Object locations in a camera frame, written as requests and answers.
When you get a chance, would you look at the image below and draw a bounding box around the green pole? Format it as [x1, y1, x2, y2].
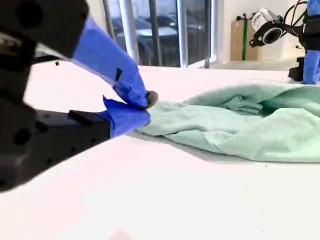
[241, 18, 249, 61]

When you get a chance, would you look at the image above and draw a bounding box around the pale green T-shirt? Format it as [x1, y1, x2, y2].
[136, 83, 320, 164]

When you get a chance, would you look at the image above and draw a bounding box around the brown cardboard box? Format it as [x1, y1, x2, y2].
[230, 19, 260, 61]

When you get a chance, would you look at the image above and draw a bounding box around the black stalk of grey camera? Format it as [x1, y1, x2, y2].
[249, 22, 305, 49]

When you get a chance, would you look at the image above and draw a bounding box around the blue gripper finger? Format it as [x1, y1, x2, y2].
[302, 49, 320, 85]
[34, 94, 152, 141]
[0, 0, 159, 110]

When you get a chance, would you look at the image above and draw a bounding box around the window with white frame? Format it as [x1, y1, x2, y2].
[102, 0, 219, 69]

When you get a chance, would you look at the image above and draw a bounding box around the black cable of grey camera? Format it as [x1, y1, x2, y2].
[283, 1, 308, 29]

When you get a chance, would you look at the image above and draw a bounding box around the grey camera box with label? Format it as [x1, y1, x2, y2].
[251, 7, 285, 44]

